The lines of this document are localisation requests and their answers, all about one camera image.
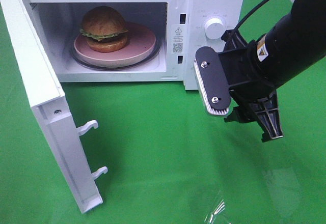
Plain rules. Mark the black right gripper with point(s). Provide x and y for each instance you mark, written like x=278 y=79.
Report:
x=255 y=96

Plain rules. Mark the pink round plate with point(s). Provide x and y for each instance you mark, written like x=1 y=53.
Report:
x=140 y=45

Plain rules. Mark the burger with lettuce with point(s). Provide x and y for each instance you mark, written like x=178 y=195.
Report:
x=104 y=29

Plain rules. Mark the white microwave door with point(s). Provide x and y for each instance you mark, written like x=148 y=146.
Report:
x=49 y=105

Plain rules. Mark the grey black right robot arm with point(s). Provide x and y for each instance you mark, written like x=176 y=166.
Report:
x=294 y=43

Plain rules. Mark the upper white microwave knob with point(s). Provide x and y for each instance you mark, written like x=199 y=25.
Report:
x=214 y=28

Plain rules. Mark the glass microwave turntable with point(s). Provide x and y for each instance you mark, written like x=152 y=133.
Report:
x=149 y=63

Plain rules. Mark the clear tape patch right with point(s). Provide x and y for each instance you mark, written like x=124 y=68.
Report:
x=284 y=189

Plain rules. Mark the clear tape patch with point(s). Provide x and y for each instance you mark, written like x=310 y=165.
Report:
x=207 y=204
x=284 y=189

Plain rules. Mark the white microwave oven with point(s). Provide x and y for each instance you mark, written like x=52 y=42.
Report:
x=178 y=24

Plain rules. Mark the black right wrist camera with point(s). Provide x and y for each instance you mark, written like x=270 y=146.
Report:
x=212 y=82

